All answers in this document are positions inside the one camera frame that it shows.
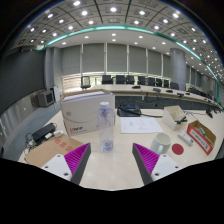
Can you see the grey round column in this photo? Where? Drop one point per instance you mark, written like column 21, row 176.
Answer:
column 177, row 68

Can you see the open brown box, red side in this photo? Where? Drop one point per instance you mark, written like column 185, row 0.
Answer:
column 198, row 138

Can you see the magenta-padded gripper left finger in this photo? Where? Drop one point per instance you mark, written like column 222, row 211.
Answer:
column 76, row 160

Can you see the group of ceiling lights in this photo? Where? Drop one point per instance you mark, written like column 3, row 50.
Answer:
column 113, row 9

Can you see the black desk microphone console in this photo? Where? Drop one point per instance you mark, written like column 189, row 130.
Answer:
column 128, row 109

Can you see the small white rectangular device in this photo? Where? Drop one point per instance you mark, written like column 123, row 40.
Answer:
column 185, row 138

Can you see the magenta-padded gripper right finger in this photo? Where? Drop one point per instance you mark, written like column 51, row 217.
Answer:
column 148, row 160

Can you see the black tabletop microphone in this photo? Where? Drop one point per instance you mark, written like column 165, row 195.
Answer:
column 209, row 113

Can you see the white printed paper sheet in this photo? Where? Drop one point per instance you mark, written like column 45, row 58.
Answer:
column 140, row 125

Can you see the flat round red coaster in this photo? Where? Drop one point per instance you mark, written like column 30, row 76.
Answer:
column 177, row 149

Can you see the clear plastic water bottle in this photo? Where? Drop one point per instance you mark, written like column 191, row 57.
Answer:
column 106, row 130

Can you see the green eraser block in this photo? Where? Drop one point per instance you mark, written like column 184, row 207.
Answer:
column 202, row 130

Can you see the white ceramic mug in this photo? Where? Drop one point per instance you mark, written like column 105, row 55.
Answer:
column 160, row 144

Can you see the black power adapter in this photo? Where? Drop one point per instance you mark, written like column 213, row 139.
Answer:
column 43, row 131

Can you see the grey box monitor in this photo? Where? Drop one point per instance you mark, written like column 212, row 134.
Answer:
column 45, row 98

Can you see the small open white box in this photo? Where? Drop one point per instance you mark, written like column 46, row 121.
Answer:
column 170, row 116

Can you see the row of black office chairs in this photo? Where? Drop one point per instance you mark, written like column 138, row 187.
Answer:
column 140, row 80

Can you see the large white printed carton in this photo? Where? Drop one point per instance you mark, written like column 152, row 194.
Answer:
column 81, row 115

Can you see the flat brown cardboard piece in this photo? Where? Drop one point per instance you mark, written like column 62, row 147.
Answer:
column 50, row 150

